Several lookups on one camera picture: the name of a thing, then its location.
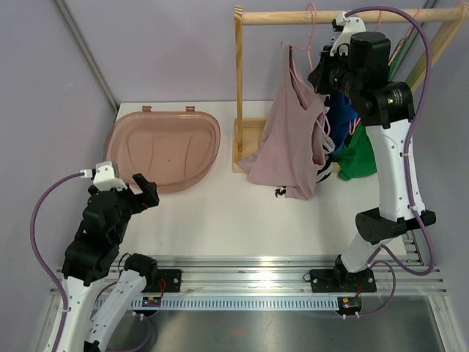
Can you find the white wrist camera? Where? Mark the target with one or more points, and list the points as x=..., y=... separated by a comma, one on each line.
x=105, y=177
x=349, y=27

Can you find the green tank top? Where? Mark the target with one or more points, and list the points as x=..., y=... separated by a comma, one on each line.
x=357, y=157

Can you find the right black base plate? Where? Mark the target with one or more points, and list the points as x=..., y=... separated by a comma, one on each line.
x=332, y=280

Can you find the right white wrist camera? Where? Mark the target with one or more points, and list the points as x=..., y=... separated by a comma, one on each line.
x=349, y=27

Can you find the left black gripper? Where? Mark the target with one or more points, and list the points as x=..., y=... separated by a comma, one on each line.
x=149, y=197

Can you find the mauve pink tank top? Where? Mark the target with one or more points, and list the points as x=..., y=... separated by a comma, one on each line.
x=290, y=151

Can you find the black white striped tank top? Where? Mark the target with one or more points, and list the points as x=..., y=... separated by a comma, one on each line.
x=328, y=147

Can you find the blue tank top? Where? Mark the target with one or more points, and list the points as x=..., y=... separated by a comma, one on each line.
x=342, y=119

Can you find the white slotted cable duct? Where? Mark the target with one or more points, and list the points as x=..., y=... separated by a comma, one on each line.
x=237, y=303

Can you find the wooden clothes rack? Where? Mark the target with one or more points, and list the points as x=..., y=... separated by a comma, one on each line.
x=247, y=131

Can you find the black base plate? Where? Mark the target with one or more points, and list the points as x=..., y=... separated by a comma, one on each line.
x=332, y=280
x=168, y=280

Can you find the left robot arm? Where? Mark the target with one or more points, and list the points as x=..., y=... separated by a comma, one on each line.
x=87, y=262

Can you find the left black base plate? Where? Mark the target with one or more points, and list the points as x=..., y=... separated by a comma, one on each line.
x=168, y=280

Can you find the pink wire hanger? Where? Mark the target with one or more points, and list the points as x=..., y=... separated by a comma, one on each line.
x=310, y=40
x=398, y=49
x=379, y=18

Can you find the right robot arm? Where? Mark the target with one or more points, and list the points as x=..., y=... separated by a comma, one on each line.
x=401, y=208

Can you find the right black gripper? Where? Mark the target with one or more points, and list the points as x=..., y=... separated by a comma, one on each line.
x=318, y=77

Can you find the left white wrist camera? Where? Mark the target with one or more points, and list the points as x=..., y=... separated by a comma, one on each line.
x=105, y=177

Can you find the aluminium mounting rail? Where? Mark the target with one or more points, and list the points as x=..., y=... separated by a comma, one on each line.
x=282, y=276

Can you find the pink plastic basin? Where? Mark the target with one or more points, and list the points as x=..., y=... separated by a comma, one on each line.
x=174, y=149

